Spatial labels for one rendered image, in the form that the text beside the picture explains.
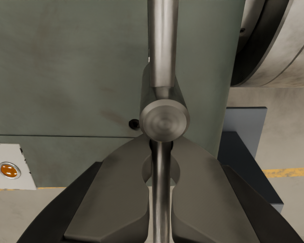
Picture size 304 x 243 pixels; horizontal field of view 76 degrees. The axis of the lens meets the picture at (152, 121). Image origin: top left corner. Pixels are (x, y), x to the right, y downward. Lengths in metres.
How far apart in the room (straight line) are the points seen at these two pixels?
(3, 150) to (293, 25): 0.35
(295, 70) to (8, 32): 0.31
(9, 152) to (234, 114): 0.71
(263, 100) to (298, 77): 1.41
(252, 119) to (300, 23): 0.63
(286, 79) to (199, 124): 0.15
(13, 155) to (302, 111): 1.86
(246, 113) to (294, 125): 1.15
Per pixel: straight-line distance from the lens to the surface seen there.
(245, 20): 0.28
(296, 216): 2.75
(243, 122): 0.84
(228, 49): 0.22
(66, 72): 0.22
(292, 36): 0.26
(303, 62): 0.29
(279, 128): 1.91
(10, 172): 0.32
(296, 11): 0.25
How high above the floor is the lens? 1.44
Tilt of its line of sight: 63 degrees down
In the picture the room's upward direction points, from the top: 174 degrees counter-clockwise
